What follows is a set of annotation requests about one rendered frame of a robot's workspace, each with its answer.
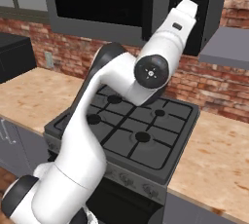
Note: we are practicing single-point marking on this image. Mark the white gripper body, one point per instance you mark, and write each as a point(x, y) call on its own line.
point(188, 8)

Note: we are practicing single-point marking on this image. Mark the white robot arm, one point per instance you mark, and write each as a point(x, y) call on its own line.
point(81, 156)

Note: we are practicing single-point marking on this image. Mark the grey microwave oven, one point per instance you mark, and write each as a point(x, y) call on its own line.
point(207, 10)

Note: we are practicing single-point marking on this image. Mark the black oven door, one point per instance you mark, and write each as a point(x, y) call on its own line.
point(123, 206)

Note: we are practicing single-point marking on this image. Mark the black stove with hob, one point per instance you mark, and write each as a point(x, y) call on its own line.
point(155, 143)

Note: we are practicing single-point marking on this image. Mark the black box appliance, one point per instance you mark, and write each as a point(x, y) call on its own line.
point(14, 56)

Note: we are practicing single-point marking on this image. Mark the grey stove knob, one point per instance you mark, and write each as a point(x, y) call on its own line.
point(125, 178)
point(150, 189)

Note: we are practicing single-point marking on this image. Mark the grey base cupboard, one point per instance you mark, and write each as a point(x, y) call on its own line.
point(194, 213)

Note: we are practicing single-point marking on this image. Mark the grey wall socket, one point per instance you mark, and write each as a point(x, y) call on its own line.
point(48, 59)

